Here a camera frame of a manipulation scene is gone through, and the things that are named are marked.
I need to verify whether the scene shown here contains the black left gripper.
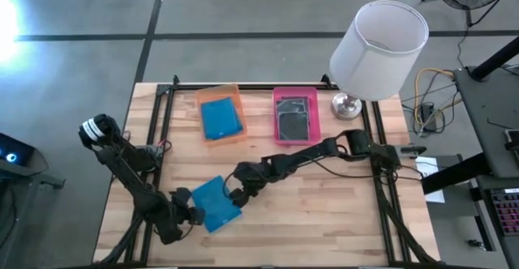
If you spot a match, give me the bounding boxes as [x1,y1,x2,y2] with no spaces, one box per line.
[161,186,207,232]

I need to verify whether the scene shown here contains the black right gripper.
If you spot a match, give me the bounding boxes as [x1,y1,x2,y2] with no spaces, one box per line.
[229,159,277,209]

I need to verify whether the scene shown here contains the blue plastic case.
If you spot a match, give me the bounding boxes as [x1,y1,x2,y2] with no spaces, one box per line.
[190,174,243,234]
[199,96,245,142]

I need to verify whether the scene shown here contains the clear jewel case black insert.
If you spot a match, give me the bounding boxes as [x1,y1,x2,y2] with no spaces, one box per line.
[278,112,311,142]
[276,96,311,115]

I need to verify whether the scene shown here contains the translucent orange plastic bin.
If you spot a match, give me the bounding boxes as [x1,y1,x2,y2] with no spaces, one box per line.
[195,83,249,146]

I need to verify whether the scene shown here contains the translucent pink plastic bin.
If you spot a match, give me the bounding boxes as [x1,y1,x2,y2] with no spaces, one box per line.
[272,86,323,147]

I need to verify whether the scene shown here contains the black device blue light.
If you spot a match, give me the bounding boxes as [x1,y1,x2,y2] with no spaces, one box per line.
[0,132,66,190]

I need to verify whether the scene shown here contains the white paper sheet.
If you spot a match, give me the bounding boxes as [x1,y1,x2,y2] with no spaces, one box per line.
[414,156,446,204]

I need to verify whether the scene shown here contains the white-shade silver table lamp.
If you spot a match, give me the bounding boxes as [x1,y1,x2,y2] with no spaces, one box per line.
[328,0,430,122]

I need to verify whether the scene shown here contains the black power strip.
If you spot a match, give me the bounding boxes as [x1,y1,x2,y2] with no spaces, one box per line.
[418,102,438,133]

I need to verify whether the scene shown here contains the black desk support beam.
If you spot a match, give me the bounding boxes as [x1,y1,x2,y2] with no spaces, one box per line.
[421,152,488,195]

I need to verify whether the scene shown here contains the grey side desk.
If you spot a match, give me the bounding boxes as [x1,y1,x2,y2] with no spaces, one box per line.
[453,63,519,180]

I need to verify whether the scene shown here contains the black keyboard pink keys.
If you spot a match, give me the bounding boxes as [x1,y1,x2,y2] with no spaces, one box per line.
[490,187,519,237]

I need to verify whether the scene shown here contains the black diagonal pole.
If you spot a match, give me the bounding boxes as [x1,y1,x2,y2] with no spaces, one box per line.
[470,35,519,81]

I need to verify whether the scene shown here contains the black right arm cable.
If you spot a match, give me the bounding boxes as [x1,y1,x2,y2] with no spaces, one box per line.
[221,155,423,199]

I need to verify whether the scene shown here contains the black table rail frame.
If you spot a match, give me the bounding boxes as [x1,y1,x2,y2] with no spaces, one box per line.
[92,74,442,268]

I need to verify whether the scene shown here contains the yellow cable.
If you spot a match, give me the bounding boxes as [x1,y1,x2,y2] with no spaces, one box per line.
[413,66,456,129]

